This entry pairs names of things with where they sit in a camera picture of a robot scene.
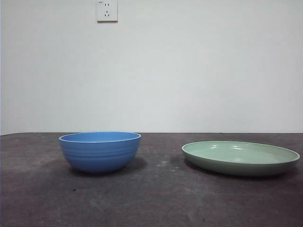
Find white wall socket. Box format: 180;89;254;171
97;0;118;24

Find green round plate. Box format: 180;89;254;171
181;140;301;177

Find blue ribbed bowl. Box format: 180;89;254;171
58;131;142;175

